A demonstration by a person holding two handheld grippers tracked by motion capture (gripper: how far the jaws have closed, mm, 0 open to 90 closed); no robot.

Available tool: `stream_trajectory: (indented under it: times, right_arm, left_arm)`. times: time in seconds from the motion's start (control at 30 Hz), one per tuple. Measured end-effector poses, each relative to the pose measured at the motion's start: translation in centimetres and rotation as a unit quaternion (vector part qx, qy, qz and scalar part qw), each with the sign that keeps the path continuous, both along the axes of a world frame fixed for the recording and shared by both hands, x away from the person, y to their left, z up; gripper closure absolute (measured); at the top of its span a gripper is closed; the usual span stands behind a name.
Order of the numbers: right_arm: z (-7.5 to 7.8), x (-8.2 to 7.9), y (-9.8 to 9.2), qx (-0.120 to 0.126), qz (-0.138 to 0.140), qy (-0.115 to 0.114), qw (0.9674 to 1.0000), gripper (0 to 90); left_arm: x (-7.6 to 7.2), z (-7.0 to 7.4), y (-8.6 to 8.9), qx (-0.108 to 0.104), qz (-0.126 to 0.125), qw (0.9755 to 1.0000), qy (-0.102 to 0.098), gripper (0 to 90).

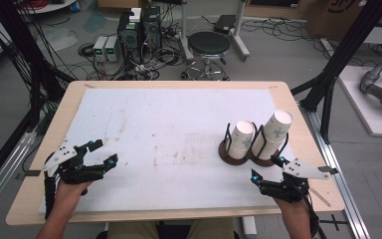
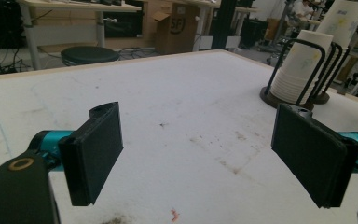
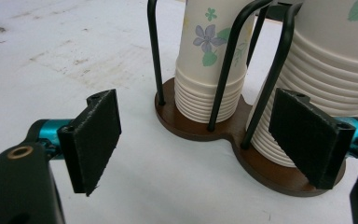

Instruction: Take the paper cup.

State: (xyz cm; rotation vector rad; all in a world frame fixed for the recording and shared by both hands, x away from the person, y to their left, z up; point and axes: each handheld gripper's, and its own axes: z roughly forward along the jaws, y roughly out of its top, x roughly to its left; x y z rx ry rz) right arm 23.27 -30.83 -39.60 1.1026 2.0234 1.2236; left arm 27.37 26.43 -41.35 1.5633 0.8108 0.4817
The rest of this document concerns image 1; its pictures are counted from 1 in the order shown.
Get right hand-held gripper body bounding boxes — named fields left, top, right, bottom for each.
left=260, top=157, right=331, bottom=204

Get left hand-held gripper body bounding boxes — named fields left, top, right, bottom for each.
left=42, top=138, right=105, bottom=185

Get short stack of paper cups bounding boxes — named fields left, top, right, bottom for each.
left=227, top=138, right=253, bottom=160

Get single white paper cup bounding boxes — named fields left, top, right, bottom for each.
left=231, top=119, right=256, bottom=151

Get person's left hand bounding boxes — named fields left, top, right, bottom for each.
left=54, top=179, right=94, bottom=217

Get person's right hand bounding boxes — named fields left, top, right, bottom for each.
left=273, top=196, right=313, bottom=222

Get thin wooden stick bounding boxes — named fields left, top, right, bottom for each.
left=307, top=185, right=332, bottom=208

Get white paper cup right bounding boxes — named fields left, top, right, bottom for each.
left=251, top=110, right=294, bottom=161

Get black tape piece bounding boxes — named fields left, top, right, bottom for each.
left=15, top=169, right=43, bottom=180
left=318, top=165, right=339, bottom=175

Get white table leg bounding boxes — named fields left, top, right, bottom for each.
left=242, top=216, right=258, bottom=239

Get person's khaki trousers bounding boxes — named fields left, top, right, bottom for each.
left=107, top=218, right=237, bottom=239

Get white foam mat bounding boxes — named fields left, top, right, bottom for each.
left=38, top=88, right=312, bottom=214

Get white power strip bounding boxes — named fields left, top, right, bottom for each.
left=133, top=63, right=162, bottom=76

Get grey bench power supply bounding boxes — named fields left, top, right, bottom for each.
left=104, top=35, right=120, bottom=63
left=92, top=35, right=108, bottom=63

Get white platform board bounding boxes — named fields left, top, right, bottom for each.
left=337, top=65, right=382, bottom=137

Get black computer tower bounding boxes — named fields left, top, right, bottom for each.
left=141, top=5, right=163, bottom=63
left=116, top=11, right=144, bottom=64

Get black round stool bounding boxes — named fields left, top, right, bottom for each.
left=180, top=31, right=232, bottom=82

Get small white box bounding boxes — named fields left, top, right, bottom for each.
left=128, top=7, right=143, bottom=24

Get white round table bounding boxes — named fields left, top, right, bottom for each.
left=16, top=0, right=78, bottom=15

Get black flat device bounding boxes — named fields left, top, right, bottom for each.
left=213, top=14, right=238, bottom=35

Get cardboard box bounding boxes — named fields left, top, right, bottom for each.
left=306, top=0, right=376, bottom=41

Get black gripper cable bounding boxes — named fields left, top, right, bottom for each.
left=302, top=185, right=328, bottom=239

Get aluminium rail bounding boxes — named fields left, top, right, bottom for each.
left=0, top=130, right=38, bottom=221
left=299, top=103, right=372, bottom=239

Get tangle of cables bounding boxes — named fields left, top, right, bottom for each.
left=77, top=42, right=187, bottom=82

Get black aluminium frame post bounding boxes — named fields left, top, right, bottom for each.
left=290, top=0, right=382, bottom=144

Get white metal stand frame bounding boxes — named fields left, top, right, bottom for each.
left=178, top=0, right=252, bottom=63

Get black frame post with cables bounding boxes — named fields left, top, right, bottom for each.
left=0, top=0, right=78, bottom=140

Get black floor cables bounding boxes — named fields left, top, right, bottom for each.
left=241, top=18, right=326, bottom=45

